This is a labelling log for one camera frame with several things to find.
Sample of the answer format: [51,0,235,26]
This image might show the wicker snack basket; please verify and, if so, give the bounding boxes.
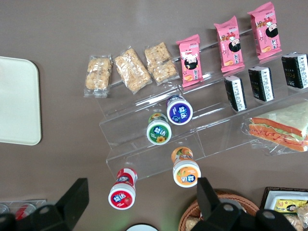
[178,190,260,231]

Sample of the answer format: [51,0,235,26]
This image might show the green gum bottle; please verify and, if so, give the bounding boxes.
[146,112,173,146]

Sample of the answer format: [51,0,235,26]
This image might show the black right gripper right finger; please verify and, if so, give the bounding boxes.
[191,177,298,231]

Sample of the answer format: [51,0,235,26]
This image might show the yellow snack pack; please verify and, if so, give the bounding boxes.
[273,198,308,214]

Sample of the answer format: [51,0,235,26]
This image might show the wrapped triangle sandwich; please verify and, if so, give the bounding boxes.
[242,101,308,156]

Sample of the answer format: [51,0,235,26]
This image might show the white rectangular dish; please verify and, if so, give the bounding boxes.
[264,190,308,231]

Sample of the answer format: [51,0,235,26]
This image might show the clear acrylic step stand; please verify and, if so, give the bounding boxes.
[173,26,308,157]
[95,80,206,181]

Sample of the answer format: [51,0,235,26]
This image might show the black serving tray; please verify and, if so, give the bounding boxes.
[259,186,308,231]

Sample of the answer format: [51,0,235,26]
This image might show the red gum bottle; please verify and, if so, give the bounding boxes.
[107,167,139,211]

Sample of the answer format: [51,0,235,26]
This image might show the clear-wrapped rice crispy bar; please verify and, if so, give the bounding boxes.
[184,216,202,231]
[143,42,180,86]
[296,204,308,217]
[83,54,114,99]
[114,46,153,95]
[282,213,308,231]

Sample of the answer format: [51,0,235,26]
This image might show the orange gum bottle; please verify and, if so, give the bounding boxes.
[170,146,202,188]

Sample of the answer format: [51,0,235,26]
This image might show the black wrapped rice ball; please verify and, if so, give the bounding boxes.
[223,75,248,113]
[247,66,275,103]
[281,52,308,90]

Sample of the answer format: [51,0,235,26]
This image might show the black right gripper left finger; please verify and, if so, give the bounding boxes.
[0,178,90,231]

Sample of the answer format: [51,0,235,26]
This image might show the cream plastic tray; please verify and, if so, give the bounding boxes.
[0,56,42,146]

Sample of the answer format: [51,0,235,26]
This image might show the purple gum bottle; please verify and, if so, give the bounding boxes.
[166,94,194,125]

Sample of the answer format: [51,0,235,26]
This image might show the clear acrylic bottle rack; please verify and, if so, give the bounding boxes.
[0,198,48,221]

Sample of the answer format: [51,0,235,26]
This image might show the pink cartoon snack pack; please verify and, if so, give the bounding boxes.
[247,1,282,61]
[175,33,205,89]
[213,15,245,74]

